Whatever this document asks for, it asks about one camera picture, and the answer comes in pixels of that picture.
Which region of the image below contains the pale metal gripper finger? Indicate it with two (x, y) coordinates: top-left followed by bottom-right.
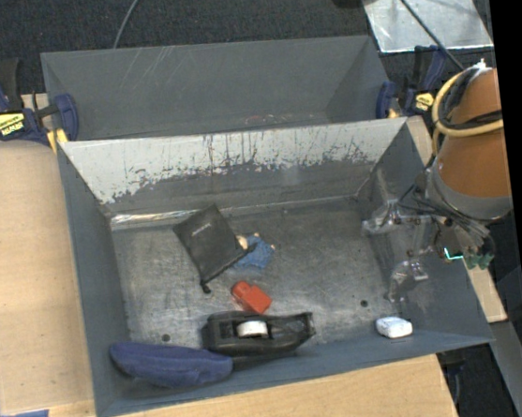
(380, 255), (433, 306)
(358, 196), (422, 239)

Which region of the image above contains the small white box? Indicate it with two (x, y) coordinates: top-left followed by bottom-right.
(374, 313), (415, 342)

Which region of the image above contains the grey metal bin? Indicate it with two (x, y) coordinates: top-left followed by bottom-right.
(39, 2), (500, 417)

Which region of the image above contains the blue toy figure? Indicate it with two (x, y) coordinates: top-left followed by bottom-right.
(230, 230), (279, 274)

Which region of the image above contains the red plastic block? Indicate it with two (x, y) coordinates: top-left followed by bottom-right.
(229, 276), (275, 319)

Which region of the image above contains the black tape dispenser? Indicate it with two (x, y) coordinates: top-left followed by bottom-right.
(199, 300), (319, 364)

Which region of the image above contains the black fabric pouch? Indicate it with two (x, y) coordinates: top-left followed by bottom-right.
(169, 200), (253, 298)

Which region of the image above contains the dark blue cloth bag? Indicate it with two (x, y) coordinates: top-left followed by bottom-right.
(108, 328), (237, 396)

